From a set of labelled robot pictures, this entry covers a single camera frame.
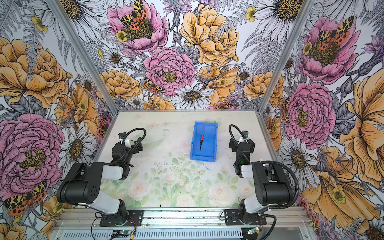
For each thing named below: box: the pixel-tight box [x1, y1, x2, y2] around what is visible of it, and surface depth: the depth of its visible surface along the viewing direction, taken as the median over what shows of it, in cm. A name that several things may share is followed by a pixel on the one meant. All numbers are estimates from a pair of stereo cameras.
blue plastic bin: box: [190, 121, 218, 163], surface depth 104 cm
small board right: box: [247, 227, 260, 235], surface depth 73 cm
